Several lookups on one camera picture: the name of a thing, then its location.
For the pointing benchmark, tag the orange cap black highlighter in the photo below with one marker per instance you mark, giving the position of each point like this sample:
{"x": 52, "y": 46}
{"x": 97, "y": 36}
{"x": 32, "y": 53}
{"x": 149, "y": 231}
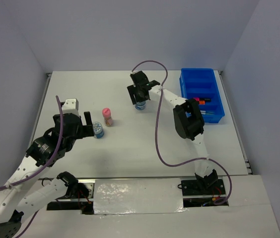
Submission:
{"x": 204, "y": 102}

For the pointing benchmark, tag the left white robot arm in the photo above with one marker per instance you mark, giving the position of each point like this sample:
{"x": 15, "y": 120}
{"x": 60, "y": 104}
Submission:
{"x": 16, "y": 205}

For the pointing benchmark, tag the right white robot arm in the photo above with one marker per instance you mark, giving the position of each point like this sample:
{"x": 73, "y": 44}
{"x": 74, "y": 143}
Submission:
{"x": 188, "y": 121}

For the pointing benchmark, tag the blue paint jar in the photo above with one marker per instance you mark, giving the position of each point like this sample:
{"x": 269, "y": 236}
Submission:
{"x": 98, "y": 129}
{"x": 140, "y": 105}

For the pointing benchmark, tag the pink lid crayon bottle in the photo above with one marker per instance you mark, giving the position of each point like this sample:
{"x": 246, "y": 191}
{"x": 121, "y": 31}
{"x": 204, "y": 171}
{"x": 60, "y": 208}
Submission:
{"x": 106, "y": 112}

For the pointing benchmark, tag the pink cap black highlighter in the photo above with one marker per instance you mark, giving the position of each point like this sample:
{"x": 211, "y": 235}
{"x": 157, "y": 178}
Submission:
{"x": 202, "y": 99}

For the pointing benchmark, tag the reflective silver base plate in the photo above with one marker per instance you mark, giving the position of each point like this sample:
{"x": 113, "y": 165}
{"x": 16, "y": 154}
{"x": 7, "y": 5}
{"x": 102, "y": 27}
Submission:
{"x": 142, "y": 196}

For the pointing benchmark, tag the blue compartment tray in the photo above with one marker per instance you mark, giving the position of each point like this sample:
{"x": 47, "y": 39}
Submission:
{"x": 201, "y": 82}

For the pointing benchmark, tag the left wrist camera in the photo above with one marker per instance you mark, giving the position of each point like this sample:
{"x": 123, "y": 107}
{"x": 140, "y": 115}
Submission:
{"x": 71, "y": 106}

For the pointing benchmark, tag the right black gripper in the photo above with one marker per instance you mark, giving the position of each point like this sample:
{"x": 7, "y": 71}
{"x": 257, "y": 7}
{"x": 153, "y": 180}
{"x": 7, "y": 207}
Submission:
{"x": 131, "y": 89}

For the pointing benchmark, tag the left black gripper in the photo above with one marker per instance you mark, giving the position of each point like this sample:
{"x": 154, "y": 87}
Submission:
{"x": 87, "y": 129}

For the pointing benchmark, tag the green thin highlighter pen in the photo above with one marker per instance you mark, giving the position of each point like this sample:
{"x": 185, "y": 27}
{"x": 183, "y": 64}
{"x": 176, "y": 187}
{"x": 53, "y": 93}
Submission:
{"x": 206, "y": 114}

